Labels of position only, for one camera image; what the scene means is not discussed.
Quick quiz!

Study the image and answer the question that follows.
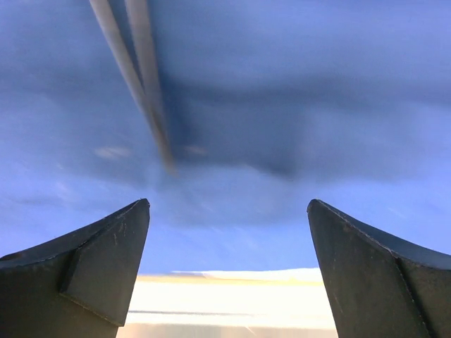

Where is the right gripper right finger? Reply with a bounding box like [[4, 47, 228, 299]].
[[307, 199, 450, 338]]

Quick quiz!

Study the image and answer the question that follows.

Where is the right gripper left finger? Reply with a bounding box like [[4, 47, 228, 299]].
[[1, 199, 150, 338]]

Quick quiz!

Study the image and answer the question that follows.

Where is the blue surgical cloth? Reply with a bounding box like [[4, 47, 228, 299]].
[[1, 1, 450, 273]]

